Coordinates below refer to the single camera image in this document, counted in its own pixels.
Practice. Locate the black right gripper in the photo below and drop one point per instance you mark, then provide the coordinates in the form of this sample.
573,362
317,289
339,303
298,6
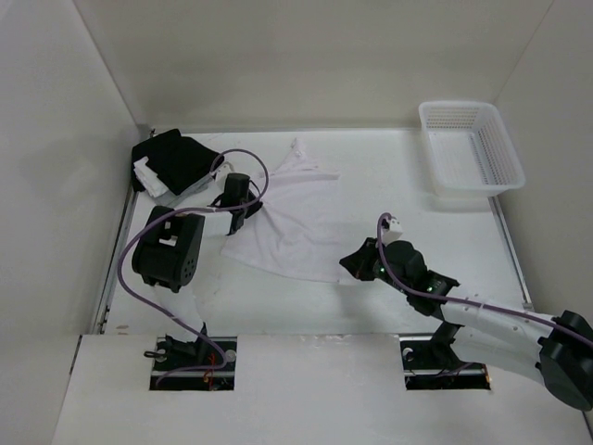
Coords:
358,262

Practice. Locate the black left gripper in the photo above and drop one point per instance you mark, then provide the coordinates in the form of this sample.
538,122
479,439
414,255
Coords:
253,209

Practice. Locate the white tank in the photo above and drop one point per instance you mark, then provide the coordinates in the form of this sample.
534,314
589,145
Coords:
299,231
149,179

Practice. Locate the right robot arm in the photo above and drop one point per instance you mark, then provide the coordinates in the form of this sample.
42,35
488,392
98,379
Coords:
554,351

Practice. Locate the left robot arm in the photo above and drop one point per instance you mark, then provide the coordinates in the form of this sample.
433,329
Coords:
166,257

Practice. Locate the folded grey tank top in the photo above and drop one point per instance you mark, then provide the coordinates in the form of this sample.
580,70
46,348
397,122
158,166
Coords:
171,200

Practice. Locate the folded white tank top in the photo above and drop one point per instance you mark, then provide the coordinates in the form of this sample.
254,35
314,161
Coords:
149,179

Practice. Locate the white plastic basket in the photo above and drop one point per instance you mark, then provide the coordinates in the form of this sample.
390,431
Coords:
468,149

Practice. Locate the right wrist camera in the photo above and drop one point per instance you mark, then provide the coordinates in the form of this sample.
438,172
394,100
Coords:
391,230

